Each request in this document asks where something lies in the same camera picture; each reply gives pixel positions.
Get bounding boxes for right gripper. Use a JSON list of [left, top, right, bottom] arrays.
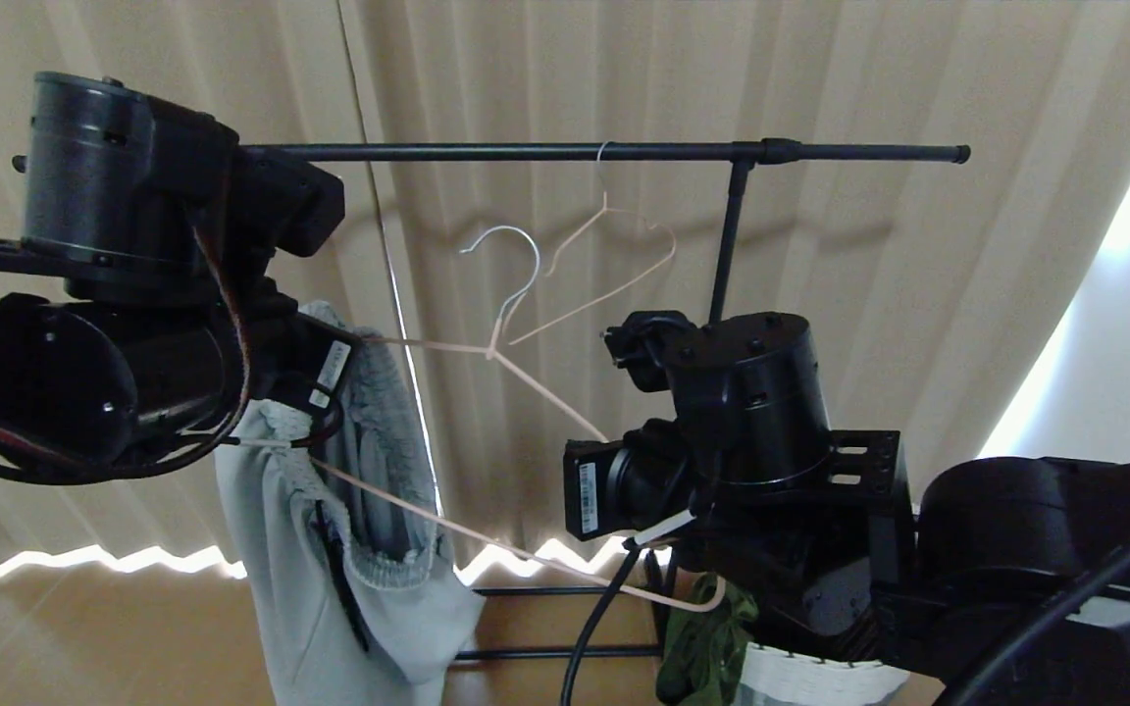
[[565, 422, 698, 542]]

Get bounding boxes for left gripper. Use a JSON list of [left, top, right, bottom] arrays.
[[0, 294, 362, 474]]

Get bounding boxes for pink clothes hanger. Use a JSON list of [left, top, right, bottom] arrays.
[[217, 226, 728, 614], [509, 142, 677, 346]]

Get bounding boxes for pale grey shorts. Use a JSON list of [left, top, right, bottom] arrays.
[[215, 299, 488, 706]]

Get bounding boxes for white laundry basket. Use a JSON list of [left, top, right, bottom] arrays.
[[737, 642, 909, 706]]

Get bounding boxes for black clothes rack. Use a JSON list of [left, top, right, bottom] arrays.
[[236, 137, 971, 660]]

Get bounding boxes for green garment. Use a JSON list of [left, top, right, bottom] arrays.
[[656, 574, 760, 706]]

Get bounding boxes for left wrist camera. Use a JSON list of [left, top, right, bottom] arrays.
[[231, 147, 346, 258]]

